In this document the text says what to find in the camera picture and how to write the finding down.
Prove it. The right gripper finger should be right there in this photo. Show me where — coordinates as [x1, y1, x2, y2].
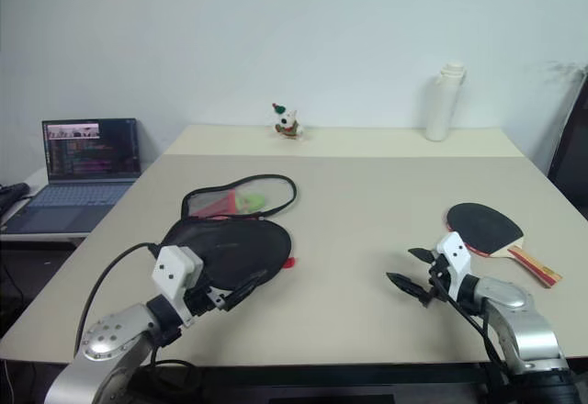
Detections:
[386, 272, 432, 303]
[407, 247, 438, 266]

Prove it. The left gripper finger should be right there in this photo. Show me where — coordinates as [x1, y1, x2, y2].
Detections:
[224, 279, 263, 312]
[227, 269, 271, 302]

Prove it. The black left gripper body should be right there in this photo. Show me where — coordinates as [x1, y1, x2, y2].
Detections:
[183, 278, 232, 320]

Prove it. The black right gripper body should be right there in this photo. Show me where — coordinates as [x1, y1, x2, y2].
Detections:
[424, 254, 455, 308]

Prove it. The black red paddle case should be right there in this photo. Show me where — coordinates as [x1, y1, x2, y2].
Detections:
[159, 174, 299, 293]

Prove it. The black red table tennis paddle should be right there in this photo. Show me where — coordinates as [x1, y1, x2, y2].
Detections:
[443, 201, 564, 289]

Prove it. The white water bottle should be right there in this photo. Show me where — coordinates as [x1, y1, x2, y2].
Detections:
[424, 60, 469, 142]

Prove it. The small white dog plush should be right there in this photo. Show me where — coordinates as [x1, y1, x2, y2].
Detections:
[270, 102, 305, 141]

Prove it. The black chair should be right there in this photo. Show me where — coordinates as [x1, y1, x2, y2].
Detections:
[546, 62, 588, 221]

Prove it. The grey open laptop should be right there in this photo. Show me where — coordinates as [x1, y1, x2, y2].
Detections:
[2, 118, 143, 235]

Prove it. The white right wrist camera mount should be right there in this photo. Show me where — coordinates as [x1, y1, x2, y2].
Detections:
[434, 231, 474, 302]

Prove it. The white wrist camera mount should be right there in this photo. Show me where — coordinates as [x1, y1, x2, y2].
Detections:
[434, 231, 474, 302]
[151, 246, 204, 325]

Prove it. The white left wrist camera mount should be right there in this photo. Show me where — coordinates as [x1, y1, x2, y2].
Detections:
[151, 246, 204, 325]

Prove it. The black rubber ring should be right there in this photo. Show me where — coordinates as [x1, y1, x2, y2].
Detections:
[429, 275, 506, 380]

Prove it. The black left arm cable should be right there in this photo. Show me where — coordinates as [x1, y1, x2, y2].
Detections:
[73, 241, 162, 360]

